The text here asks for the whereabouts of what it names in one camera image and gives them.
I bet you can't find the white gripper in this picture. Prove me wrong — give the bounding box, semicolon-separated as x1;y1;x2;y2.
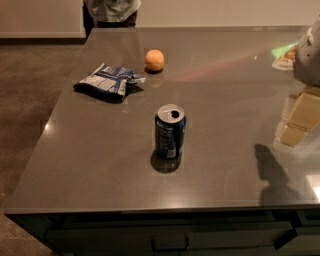
277;17;320;147

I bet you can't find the blue pepsi can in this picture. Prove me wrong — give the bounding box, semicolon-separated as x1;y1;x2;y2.
155;104;186;159

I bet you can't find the yellow green snack packet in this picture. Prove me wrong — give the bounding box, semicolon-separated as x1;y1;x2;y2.
271;44;297;71

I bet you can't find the orange fruit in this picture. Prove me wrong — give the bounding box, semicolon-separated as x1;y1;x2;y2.
145;49;164;71

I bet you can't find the blue white chip bag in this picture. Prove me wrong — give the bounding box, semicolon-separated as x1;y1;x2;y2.
73;63;146;101

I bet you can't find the person in grey shirt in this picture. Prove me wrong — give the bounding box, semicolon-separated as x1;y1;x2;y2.
82;0;142;37

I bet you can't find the black drawer handle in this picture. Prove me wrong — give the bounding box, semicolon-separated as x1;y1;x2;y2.
151;236;190;253

